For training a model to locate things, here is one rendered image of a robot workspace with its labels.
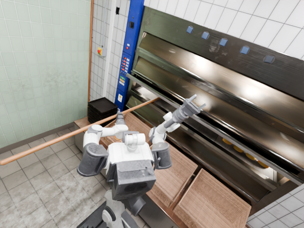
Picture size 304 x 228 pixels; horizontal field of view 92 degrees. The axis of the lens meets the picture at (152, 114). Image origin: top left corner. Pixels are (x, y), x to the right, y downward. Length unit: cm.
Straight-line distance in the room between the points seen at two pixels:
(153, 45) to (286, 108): 127
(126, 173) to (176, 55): 117
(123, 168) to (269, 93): 117
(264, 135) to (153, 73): 119
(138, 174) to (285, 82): 116
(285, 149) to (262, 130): 21
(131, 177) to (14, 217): 172
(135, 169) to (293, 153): 122
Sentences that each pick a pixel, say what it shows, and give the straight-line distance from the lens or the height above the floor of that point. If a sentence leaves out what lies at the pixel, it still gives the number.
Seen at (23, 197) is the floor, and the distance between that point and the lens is 244.
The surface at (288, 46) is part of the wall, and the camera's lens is 138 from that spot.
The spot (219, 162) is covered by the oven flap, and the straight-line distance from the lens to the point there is 176.
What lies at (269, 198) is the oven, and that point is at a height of 104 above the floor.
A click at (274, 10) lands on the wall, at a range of 140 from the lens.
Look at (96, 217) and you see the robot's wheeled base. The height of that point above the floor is 19.
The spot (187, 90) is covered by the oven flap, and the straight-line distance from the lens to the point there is 155.
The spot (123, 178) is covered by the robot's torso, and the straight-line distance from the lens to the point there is 81.
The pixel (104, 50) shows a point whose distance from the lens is 223.
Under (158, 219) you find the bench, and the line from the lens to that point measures 191.
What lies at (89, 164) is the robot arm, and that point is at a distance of 88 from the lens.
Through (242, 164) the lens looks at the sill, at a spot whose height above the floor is 118.
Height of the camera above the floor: 210
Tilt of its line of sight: 34 degrees down
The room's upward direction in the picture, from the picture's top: 19 degrees clockwise
